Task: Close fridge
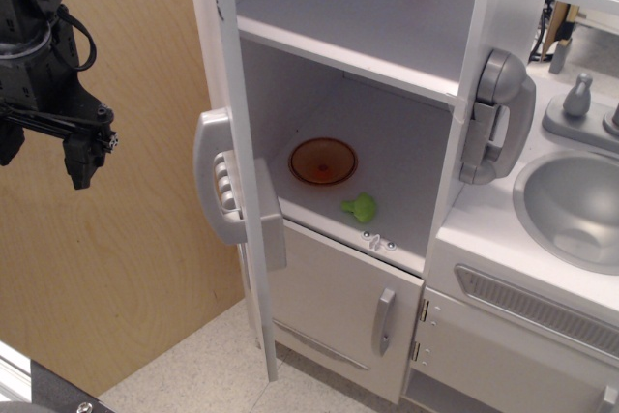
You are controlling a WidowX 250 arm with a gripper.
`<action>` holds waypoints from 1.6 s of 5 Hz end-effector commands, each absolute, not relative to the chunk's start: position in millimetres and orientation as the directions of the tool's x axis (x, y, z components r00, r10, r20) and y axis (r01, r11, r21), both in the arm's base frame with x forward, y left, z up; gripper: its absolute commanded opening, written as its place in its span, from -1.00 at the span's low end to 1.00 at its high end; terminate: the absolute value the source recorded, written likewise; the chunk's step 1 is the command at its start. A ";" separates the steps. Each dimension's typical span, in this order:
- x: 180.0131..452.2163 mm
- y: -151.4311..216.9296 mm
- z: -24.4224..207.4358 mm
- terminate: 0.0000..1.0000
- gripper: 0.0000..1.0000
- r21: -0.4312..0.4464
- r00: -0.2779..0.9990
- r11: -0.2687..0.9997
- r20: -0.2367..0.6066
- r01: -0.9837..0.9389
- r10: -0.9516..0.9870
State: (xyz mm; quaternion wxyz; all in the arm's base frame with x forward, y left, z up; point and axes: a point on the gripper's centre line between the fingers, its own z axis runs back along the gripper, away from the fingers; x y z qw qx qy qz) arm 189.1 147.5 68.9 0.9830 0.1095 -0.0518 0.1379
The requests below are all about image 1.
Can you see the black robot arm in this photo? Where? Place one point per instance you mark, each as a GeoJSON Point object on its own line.
{"type": "Point", "coordinates": [25, 21]}

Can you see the grey fridge door handle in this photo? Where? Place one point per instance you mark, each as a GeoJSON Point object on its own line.
{"type": "Point", "coordinates": [212, 141]}

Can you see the white toy fridge cabinet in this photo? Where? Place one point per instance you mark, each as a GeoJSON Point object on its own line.
{"type": "Point", "coordinates": [394, 79]}

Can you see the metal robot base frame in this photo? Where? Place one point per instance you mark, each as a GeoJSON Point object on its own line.
{"type": "Point", "coordinates": [27, 386]}

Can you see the wooden sticks in background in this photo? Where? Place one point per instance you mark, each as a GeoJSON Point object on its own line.
{"type": "Point", "coordinates": [554, 36]}

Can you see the white fridge door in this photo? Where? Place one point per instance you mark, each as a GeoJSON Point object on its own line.
{"type": "Point", "coordinates": [234, 186]}

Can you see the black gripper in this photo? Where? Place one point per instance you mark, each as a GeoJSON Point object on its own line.
{"type": "Point", "coordinates": [40, 91]}

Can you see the grey lower door handle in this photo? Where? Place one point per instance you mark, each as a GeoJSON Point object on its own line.
{"type": "Point", "coordinates": [381, 331]}

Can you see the white lower cabinet door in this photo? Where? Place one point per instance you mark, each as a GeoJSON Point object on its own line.
{"type": "Point", "coordinates": [324, 302]}

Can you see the grey toy telephone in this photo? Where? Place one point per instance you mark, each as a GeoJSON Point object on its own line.
{"type": "Point", "coordinates": [501, 119]}

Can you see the green toy broccoli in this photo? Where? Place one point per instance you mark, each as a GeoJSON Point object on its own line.
{"type": "Point", "coordinates": [362, 209]}

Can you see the orange plastic bowl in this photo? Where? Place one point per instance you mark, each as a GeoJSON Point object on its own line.
{"type": "Point", "coordinates": [323, 161]}

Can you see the grey vent grille panel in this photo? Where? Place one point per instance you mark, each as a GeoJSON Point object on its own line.
{"type": "Point", "coordinates": [536, 309]}

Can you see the grey toy faucet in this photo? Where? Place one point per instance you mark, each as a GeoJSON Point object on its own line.
{"type": "Point", "coordinates": [577, 117]}

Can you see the grey toy sink basin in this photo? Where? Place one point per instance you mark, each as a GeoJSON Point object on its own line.
{"type": "Point", "coordinates": [568, 203]}

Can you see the white magnetic door catch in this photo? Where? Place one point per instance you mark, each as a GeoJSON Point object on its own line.
{"type": "Point", "coordinates": [375, 242]}

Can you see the white toy oven door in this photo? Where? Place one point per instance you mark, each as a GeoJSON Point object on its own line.
{"type": "Point", "coordinates": [474, 361]}

